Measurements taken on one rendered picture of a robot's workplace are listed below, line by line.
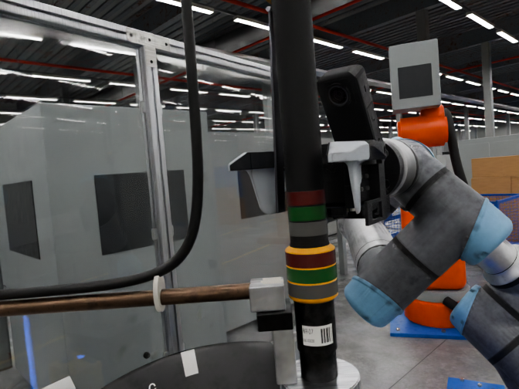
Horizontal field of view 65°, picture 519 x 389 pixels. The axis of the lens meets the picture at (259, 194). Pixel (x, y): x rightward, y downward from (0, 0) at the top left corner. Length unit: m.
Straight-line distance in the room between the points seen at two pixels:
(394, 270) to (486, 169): 7.94
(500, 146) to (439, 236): 10.46
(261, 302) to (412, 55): 4.07
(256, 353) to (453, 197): 0.32
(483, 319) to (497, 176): 7.37
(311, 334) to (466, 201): 0.28
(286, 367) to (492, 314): 0.80
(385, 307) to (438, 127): 3.84
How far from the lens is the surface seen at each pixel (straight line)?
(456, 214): 0.55
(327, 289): 0.35
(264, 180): 0.38
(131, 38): 1.17
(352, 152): 0.31
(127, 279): 0.38
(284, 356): 0.37
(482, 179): 8.48
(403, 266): 0.55
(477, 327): 1.12
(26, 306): 0.42
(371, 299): 0.56
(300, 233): 0.34
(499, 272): 1.08
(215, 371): 0.55
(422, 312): 4.39
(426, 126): 4.34
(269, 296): 0.35
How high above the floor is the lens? 1.65
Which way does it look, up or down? 3 degrees down
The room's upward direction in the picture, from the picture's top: 5 degrees counter-clockwise
